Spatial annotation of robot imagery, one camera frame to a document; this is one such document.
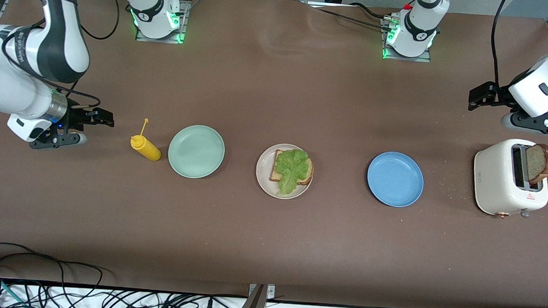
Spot yellow mustard squeeze bottle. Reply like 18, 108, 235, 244
129, 118, 164, 162

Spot brown bread slice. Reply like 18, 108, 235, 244
524, 143, 548, 184
270, 149, 315, 186

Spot green lettuce leaf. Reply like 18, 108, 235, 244
273, 148, 310, 197

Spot mint green plate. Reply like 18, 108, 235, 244
166, 123, 227, 180

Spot blue plate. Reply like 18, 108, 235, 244
365, 150, 426, 209

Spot beige plate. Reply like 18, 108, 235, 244
254, 142, 315, 201

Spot cream white toaster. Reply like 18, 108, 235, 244
471, 136, 548, 220

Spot long black cable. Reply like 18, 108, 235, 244
489, 0, 510, 87
0, 0, 122, 118

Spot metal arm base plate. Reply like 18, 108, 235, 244
380, 16, 434, 63
134, 0, 192, 45

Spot black cable loop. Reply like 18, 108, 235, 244
0, 242, 105, 289

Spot black base cables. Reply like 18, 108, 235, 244
304, 0, 397, 32

